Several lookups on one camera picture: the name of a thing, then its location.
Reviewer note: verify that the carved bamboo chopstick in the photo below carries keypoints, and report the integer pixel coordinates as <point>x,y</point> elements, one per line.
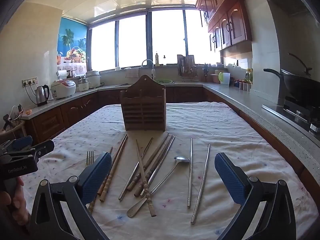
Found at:
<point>150,202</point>

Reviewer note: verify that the yellow cooking oil bottle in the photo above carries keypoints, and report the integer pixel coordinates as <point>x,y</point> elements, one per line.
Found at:
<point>249,75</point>

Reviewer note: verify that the floral white tablecloth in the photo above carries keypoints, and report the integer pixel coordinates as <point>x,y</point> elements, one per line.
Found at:
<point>225,130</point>

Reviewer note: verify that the person's left hand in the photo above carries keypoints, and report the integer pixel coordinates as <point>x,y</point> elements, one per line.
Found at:
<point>18,205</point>

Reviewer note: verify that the black wok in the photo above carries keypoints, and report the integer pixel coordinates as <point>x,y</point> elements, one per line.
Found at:
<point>300,87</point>

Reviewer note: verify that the yellow dish soap bottle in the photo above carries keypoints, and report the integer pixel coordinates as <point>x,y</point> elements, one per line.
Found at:
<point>157,60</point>

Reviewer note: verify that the white and red rice cooker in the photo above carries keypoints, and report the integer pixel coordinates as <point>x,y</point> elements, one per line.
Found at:
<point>63,89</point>

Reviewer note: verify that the row of spice jars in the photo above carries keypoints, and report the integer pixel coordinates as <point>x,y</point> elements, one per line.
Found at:
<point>244,86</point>

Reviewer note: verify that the wall power strip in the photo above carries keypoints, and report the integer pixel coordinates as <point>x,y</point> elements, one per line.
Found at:
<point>29,81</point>

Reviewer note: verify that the light wooden chopstick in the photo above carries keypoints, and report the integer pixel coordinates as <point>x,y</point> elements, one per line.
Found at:
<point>120,156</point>
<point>117,155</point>
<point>91,206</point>

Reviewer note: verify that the chrome kitchen faucet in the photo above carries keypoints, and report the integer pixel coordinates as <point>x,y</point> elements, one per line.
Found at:
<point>153,71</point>

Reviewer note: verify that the fruit and palm wall poster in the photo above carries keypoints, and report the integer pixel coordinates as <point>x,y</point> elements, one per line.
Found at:
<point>72,37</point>

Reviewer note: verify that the metal chopstick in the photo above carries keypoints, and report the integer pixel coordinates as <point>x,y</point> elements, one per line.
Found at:
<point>136,167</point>
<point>164,155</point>
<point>190,175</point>
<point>202,180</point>

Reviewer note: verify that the white juicer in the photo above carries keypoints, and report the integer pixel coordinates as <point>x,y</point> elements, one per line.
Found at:
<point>83,84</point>

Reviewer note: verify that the checked dishcloth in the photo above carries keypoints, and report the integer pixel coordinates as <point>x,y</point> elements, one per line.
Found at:
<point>132,73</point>

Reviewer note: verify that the steel gas stove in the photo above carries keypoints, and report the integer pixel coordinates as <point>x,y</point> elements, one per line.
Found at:
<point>295,112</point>

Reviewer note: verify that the steel electric kettle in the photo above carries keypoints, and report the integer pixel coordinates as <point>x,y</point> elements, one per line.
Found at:
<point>42,95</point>

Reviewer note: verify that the grey kitchen countertop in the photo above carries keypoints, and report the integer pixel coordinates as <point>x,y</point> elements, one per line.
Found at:
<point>250,102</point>

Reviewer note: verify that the wooden utensil holder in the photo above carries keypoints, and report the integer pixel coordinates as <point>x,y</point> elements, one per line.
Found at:
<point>142,110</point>

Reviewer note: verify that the dark wooden chopstick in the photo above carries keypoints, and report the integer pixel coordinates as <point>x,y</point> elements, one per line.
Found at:
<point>150,171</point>
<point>155,152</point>

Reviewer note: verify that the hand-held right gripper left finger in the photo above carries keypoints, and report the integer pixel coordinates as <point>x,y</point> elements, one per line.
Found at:
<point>96,177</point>

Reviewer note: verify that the dark wooden base cabinets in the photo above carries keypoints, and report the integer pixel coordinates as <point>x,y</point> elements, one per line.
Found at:
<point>50,120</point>

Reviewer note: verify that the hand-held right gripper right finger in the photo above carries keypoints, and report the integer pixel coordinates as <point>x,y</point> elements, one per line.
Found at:
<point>230,180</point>

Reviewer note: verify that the small orange object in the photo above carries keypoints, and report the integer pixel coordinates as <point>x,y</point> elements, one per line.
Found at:
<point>29,111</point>

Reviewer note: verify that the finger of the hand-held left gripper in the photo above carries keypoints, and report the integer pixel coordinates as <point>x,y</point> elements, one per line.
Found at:
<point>22,142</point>
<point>45,146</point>

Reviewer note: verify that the metal spoon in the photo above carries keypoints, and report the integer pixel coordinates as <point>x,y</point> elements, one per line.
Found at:
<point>182,159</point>

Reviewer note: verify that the green plastic basin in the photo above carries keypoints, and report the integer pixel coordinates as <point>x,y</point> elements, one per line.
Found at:
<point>163,81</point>

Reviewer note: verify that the paper towel roll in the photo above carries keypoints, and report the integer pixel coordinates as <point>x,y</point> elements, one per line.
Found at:
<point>61,75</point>

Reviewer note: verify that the white electric cooker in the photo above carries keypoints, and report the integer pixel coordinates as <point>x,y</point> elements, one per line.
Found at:
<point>93,78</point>

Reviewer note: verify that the metal fork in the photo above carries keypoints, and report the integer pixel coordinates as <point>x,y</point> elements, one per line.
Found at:
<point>90,158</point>

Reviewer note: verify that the wooden wall cabinets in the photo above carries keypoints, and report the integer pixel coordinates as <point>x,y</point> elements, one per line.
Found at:
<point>225,17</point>

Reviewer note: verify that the green and white pitcher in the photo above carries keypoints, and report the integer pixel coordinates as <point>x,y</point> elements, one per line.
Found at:
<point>224,78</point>

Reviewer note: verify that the large kitchen window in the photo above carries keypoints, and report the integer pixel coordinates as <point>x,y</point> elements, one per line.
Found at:
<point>132,42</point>

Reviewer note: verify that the pink plastic containers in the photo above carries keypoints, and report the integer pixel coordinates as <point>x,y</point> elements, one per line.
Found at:
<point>214,78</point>

